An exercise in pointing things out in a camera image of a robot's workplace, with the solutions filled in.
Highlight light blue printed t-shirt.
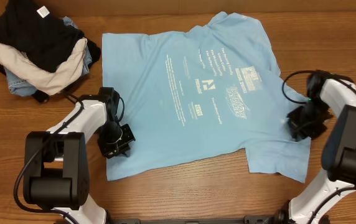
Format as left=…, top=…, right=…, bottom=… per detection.
left=102, top=12, right=311, bottom=182

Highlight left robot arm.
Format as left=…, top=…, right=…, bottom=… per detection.
left=13, top=87, right=135, bottom=223

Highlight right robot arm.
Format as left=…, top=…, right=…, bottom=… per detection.
left=267, top=70, right=356, bottom=224

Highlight cream white garment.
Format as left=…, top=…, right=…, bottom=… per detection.
left=0, top=38, right=87, bottom=95

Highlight black garment under pile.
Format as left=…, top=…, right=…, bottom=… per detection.
left=0, top=40, right=101, bottom=103

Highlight blue denim jeans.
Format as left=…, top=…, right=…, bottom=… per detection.
left=4, top=16, right=92, bottom=97

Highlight black garment on pile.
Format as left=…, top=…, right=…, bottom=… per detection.
left=0, top=0, right=84, bottom=72

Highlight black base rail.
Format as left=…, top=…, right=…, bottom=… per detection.
left=106, top=215, right=290, bottom=224

